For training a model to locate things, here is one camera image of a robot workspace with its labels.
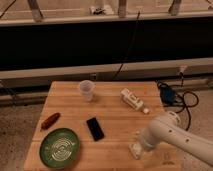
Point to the green patterned plate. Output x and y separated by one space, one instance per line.
59 148

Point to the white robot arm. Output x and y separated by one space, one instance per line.
165 128

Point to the black smartphone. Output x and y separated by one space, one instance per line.
95 129

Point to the brown sausage toy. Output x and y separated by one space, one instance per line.
50 121

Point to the blue power adapter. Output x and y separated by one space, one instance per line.
167 95

